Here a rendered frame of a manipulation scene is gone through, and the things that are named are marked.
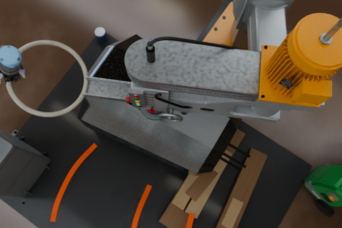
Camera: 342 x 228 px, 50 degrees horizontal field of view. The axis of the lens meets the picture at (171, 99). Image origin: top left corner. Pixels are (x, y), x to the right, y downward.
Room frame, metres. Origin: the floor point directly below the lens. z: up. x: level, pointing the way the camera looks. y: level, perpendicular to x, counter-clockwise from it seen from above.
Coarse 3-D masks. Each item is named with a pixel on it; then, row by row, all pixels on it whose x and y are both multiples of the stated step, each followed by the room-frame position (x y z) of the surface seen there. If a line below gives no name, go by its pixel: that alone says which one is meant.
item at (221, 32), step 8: (232, 8) 1.51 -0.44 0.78; (224, 16) 1.43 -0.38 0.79; (232, 16) 1.44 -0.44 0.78; (216, 24) 1.36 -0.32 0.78; (224, 24) 1.37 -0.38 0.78; (216, 32) 1.30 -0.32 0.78; (224, 32) 1.30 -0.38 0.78; (208, 40) 1.22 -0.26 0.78; (216, 40) 1.23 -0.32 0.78; (224, 40) 1.23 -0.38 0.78; (240, 48) 1.17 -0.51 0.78
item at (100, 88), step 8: (96, 80) 0.73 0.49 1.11; (104, 80) 0.73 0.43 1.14; (112, 80) 0.73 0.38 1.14; (120, 80) 0.74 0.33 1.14; (88, 88) 0.68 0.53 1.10; (96, 88) 0.69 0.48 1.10; (104, 88) 0.69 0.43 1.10; (112, 88) 0.69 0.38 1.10; (120, 88) 0.70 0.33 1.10; (128, 88) 0.70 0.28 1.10; (88, 96) 0.63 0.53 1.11; (96, 96) 0.62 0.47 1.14; (104, 96) 0.62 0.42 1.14; (112, 96) 0.63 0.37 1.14; (120, 96) 0.64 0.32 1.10; (128, 96) 0.65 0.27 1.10; (184, 112) 0.56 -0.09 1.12
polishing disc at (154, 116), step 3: (168, 108) 0.63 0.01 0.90; (144, 111) 0.60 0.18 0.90; (147, 111) 0.60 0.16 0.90; (156, 111) 0.61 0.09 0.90; (159, 111) 0.61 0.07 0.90; (162, 111) 0.61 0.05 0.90; (168, 111) 0.61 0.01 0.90; (144, 114) 0.58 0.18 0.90; (147, 114) 0.58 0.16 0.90; (150, 114) 0.59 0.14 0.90; (153, 114) 0.59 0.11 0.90; (156, 114) 0.59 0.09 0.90; (150, 117) 0.56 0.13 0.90; (153, 117) 0.57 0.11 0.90; (156, 117) 0.57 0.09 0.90
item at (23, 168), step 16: (0, 144) 0.33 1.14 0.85; (16, 144) 0.36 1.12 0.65; (0, 160) 0.22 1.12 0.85; (16, 160) 0.24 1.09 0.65; (32, 160) 0.27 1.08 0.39; (48, 160) 0.31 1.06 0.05; (0, 176) 0.12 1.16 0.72; (16, 176) 0.14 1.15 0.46; (32, 176) 0.16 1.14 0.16; (0, 192) 0.01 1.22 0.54; (16, 192) 0.02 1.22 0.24
